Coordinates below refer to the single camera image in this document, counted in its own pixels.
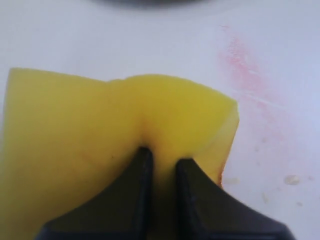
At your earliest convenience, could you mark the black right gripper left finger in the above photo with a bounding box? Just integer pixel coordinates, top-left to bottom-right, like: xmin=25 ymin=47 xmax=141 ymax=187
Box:
xmin=36 ymin=148 xmax=153 ymax=240

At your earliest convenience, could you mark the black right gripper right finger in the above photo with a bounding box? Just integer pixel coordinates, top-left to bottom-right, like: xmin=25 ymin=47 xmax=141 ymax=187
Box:
xmin=175 ymin=159 xmax=295 ymax=240

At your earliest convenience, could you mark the round stainless steel plate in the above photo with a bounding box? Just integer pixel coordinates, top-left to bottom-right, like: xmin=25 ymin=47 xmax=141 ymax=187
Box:
xmin=98 ymin=0 xmax=201 ymax=7

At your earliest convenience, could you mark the yellow sponge block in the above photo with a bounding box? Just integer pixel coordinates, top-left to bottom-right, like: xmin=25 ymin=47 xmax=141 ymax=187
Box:
xmin=0 ymin=68 xmax=239 ymax=240

